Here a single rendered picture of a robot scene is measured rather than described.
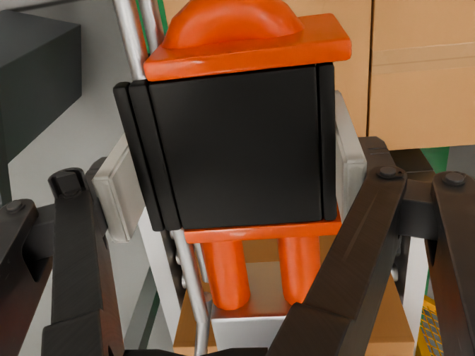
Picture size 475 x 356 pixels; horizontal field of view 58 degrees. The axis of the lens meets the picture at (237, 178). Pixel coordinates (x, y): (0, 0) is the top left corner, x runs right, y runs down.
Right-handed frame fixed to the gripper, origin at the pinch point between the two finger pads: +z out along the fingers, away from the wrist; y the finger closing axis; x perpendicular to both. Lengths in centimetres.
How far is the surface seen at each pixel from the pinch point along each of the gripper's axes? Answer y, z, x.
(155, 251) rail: -33, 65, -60
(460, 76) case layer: 38, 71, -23
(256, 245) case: -6, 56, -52
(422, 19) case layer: 29, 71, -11
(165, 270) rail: -32, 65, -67
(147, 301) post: -49, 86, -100
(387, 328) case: 17, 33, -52
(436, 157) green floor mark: 56, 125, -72
